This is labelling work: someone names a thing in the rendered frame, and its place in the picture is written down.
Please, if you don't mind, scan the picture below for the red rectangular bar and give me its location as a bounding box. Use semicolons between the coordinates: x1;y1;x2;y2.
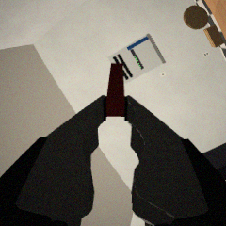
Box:
106;63;125;117

